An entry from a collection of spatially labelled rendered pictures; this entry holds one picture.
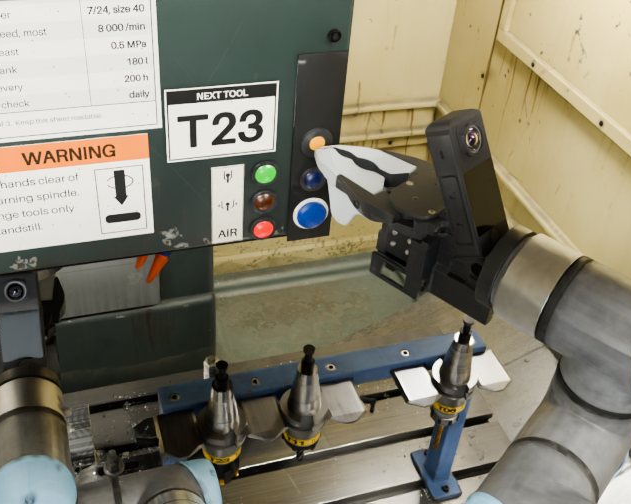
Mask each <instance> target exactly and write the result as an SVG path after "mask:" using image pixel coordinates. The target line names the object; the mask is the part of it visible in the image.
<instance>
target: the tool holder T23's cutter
mask: <svg viewBox="0 0 631 504"><path fill-rule="evenodd" d="M211 463H212V462H211ZM212 464H213V466H214V468H215V471H216V475H217V478H218V481H219V485H224V484H228V483H231V477H233V476H234V475H235V476H238V472H239V456H238V457H237V458H236V459H235V460H234V461H233V462H231V463H228V464H225V465H217V464H215V463H212Z"/></svg>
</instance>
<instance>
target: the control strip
mask: <svg viewBox="0 0 631 504"><path fill-rule="evenodd" d="M348 55H349V51H334V52H320V53H306V54H299V56H298V72H297V87H296V103H295V118H294V134H293V149H292V165H291V180H290V196H289V211H288V227H287V242H288V241H295V240H302V239H309V238H317V237H324V236H329V234H330V224H331V215H332V213H331V207H330V198H329V189H328V181H327V178H325V177H324V181H323V183H322V185H321V186H319V187H318V188H315V189H310V188H307V187H306V186H305V183H304V180H305V178H306V176H307V175H308V174H309V173H311V172H314V171H318V172H321V171H320V169H319V168H318V166H317V163H316V160H315V157H314V152H315V150H312V149H311V148H310V142H311V140H312V139H313V138H315V137H322V138H323V139H324V140H325V144H324V146H332V145H339V140H340V130H341V121H342V111H343V102H344V92H345V83H346V74H347V64H348ZM264 165H270V166H273V167H274V168H275V170H276V175H275V177H274V179H273V180H272V181H270V182H268V183H260V182H258V181H257V179H256V176H255V175H256V172H257V170H258V169H259V168H260V167H262V166H264ZM279 172H280V170H279V167H278V165H277V164H276V163H275V162H274V161H271V160H263V161H260V162H258V163H257V164H256V165H255V166H254V167H253V168H252V170H251V178H252V180H253V182H254V183H255V184H257V185H260V186H267V185H270V184H272V183H273V182H275V181H276V179H277V178H278V176H279ZM321 173H322V172H321ZM322 174H323V173H322ZM323 176H324V174H323ZM263 194H269V195H272V196H273V197H274V200H275V202H274V205H273V207H272V208H271V209H269V210H267V211H259V210H257V209H256V208H255V200H256V199H257V198H258V197H259V196H261V195H263ZM309 202H319V203H321V204H323V205H324V207H325V208H326V211H327V215H326V218H325V220H324V221H323V222H322V223H321V224H320V225H319V226H317V227H314V228H304V227H302V226H300V225H299V223H298V221H297V213H298V211H299V209H300V208H301V207H302V206H303V205H305V204H306V203H309ZM277 203H278V197H277V195H276V193H275V192H274V191H273V190H270V189H262V190H259V191H257V192H256V193H255V194H254V195H253V196H252V197H251V200H250V206H251V208H252V210H253V211H254V212H256V213H259V214H264V213H268V212H270V211H272V210H273V209H274V208H275V207H276V205H277ZM264 221H266V222H270V223H271V224H272V225H273V231H272V233H271V234H270V235H269V236H267V237H265V238H259V237H257V236H255V234H254V228H255V226H256V225H257V224H258V223H260V222H264ZM276 228H277V226H276V223H275V221H274V220H273V219H272V218H270V217H260V218H257V219H256V220H254V221H253V222H252V223H251V225H250V228H249V232H250V235H251V236H252V237H253V238H254V239H256V240H265V239H268V238H270V237H271V236H272V235H273V234H274V233H275V231H276Z"/></svg>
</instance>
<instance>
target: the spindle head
mask: <svg viewBox="0 0 631 504"><path fill-rule="evenodd" d="M354 1H355V0H156V18H157V37H158V57H159V76H160V95H161V115H162V128H153V129H143V130H132V131H121V132H111V133H100V134H90V135H79V136H68V137H58V138H47V139H37V140H26V141H15V142H5V143H0V147H8V146H19V145H29V144H40V143H50V142H61V141H71V140H82V139H92V138H102V137H113V136H123V135H134V134H144V133H147V134H148V148H149V163H150V179H151V194H152V209H153V225H154V233H147V234H139V235H131V236H124V237H116V238H108V239H101V240H93V241H86V242H78V243H70V244H63V245H55V246H47V247H40V248H32V249H25V250H17V251H9V252H2V253H0V276H4V275H11V274H19V273H26V272H33V271H40V270H47V269H55V268H62V267H69V266H76V265H83V264H91V263H98V262H105V261H112V260H119V259H127V258H134V257H141V256H148V255H155V254H163V253H170V252H177V251H184V250H191V249H198V248H206V247H213V246H220V245H227V244H234V243H242V242H249V241H256V239H254V238H253V237H252V236H251V235H250V232H249V228H250V225H251V223H252V222H253V221H254V220H256V219H257V218H260V217H270V218H272V219H273V220H274V221H275V223H276V226H277V228H276V231H275V233H274V234H273V235H272V236H271V237H270V238H278V237H285V236H287V227H288V211H289V196H290V180H291V165H292V149H293V134H294V115H295V99H296V84H297V68H298V56H299V54H306V53H320V52H334V51H349V48H350V39H351V29H352V20H353V11H354ZM274 80H278V81H279V89H278V109H277V129H276V150H275V151H273V152H263V153H254V154H245V155H235V156H226V157H217V158H207V159H198V160H188V161H179V162H170V163H168V162H167V146H166V126H165V105H164V89H175V88H187V87H200V86H212V85H225V84H237V83H249V82H262V81H274ZM263 160H271V161H274V162H275V163H276V164H277V165H278V167H279V170H280V172H279V176H278V178H277V179H276V181H275V182H273V183H272V184H270V185H267V186H260V185H257V184H255V183H254V182H253V180H252V178H251V170H252V168H253V167H254V166H255V165H256V164H257V163H258V162H260V161H263ZM241 164H244V195H243V240H237V241H230V242H223V243H216V244H212V190H211V168H214V167H223V166H232V165H241ZM262 189H270V190H273V191H274V192H275V193H276V195H277V197H278V203H277V205H276V207H275V208H274V209H273V210H272V211H270V212H268V213H264V214H259V213H256V212H254V211H253V210H252V208H251V206H250V200H251V197H252V196H253V195H254V194H255V193H256V192H257V191H259V190H262ZM270 238H268V239H270Z"/></svg>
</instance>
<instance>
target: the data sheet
mask: <svg viewBox="0 0 631 504"><path fill-rule="evenodd" d="M153 128H162V115H161V95H160V76H159V57H158V37H157V18H156V0H16V1H0V143H5V142H15V141H26V140H37V139H47V138H58V137H68V136H79V135H90V134H100V133H111V132H121V131H132V130H143V129H153Z"/></svg>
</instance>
